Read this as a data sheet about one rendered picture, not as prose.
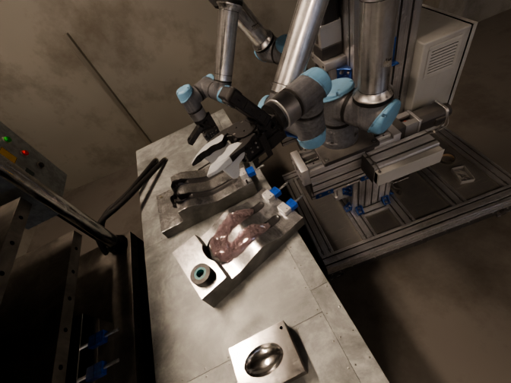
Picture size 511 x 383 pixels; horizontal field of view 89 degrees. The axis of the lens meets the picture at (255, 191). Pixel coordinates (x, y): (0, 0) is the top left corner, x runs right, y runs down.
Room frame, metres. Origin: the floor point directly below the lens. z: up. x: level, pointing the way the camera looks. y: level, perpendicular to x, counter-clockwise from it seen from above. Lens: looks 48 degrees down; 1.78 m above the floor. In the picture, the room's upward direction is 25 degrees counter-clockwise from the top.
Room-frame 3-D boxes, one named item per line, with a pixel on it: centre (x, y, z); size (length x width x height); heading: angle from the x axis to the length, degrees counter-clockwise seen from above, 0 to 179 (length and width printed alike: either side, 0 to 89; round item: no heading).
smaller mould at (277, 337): (0.18, 0.19, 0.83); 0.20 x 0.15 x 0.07; 93
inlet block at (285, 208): (0.67, -0.13, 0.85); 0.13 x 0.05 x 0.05; 110
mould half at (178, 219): (0.98, 0.25, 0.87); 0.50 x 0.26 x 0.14; 93
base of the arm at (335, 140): (0.75, -0.40, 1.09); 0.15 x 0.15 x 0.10
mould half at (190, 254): (0.63, 0.14, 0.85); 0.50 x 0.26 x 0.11; 110
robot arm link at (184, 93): (1.15, 0.10, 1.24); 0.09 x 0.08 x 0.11; 114
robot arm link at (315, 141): (0.54, -0.20, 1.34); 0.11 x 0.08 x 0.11; 22
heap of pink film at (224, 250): (0.63, 0.14, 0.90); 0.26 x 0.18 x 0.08; 110
